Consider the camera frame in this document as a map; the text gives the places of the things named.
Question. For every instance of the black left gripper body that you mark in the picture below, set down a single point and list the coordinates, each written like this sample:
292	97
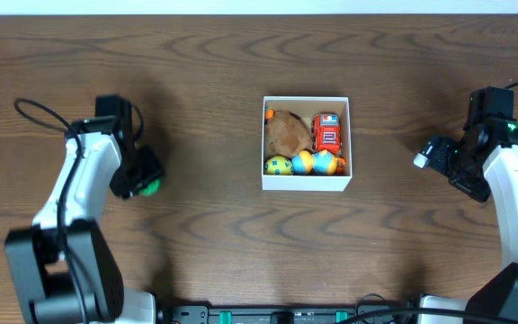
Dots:
139	175

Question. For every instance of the white cardboard box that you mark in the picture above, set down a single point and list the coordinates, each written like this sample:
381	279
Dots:
306	107

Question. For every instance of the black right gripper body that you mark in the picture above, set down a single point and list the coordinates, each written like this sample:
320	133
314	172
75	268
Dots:
459	168

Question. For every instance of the blue duck toy figure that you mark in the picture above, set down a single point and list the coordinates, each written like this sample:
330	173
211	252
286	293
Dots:
322	163

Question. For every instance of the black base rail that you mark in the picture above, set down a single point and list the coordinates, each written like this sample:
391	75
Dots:
200	313

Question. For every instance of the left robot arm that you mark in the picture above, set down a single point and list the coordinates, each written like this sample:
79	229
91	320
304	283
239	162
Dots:
62	268

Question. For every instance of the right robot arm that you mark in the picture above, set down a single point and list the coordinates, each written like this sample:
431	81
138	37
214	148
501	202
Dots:
483	164

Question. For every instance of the green ridged plastic ball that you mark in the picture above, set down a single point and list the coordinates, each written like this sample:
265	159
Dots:
151	188

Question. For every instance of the yellow ball with blue letters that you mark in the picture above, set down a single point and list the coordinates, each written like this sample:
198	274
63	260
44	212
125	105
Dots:
278	166

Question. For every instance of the brown plush toy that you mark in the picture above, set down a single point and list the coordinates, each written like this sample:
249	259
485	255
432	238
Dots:
285	134

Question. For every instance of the red toy truck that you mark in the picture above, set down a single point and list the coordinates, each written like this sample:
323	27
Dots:
327	132

